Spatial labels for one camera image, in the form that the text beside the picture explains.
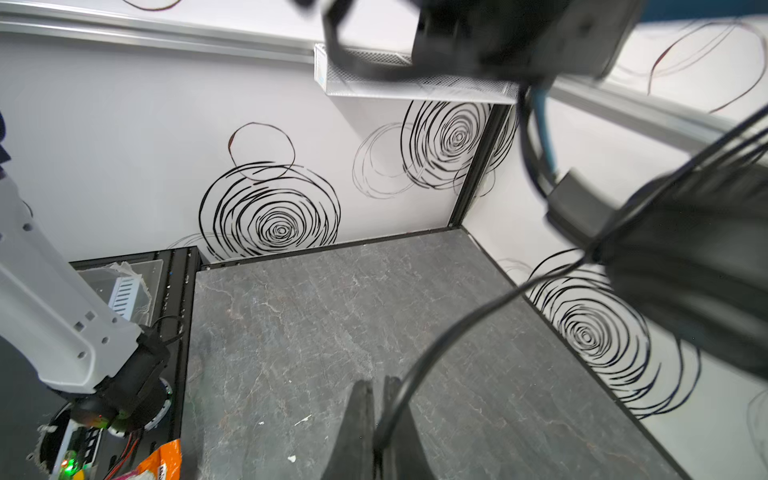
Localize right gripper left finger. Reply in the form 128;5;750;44
321;380;376;480

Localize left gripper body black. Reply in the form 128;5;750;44
322;0;645;84

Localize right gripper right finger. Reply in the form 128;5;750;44
380;405;435;480

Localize black headphone cable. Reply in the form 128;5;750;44
371;101;768;454

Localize black and blue headphones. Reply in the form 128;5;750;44
516;86;767;378

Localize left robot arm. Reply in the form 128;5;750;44
1;1;645;429

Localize Fox's fruits candy bag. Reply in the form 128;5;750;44
118;439;182;480

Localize aluminium wall rail left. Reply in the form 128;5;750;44
0;0;768;157

